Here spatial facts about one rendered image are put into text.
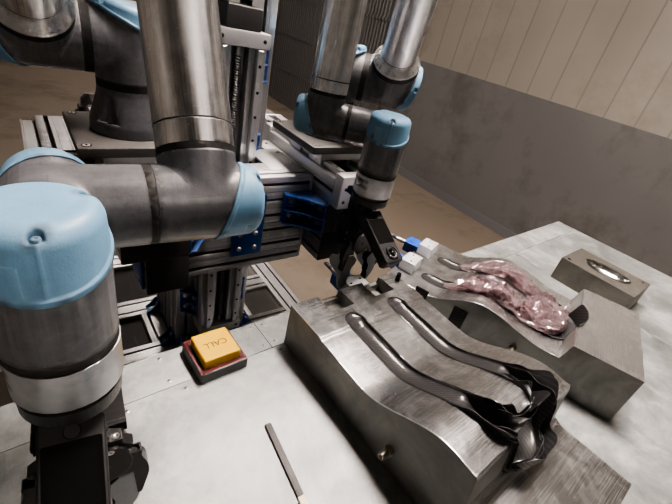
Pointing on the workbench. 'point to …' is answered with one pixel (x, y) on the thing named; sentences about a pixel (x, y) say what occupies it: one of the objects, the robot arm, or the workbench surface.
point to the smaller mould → (599, 278)
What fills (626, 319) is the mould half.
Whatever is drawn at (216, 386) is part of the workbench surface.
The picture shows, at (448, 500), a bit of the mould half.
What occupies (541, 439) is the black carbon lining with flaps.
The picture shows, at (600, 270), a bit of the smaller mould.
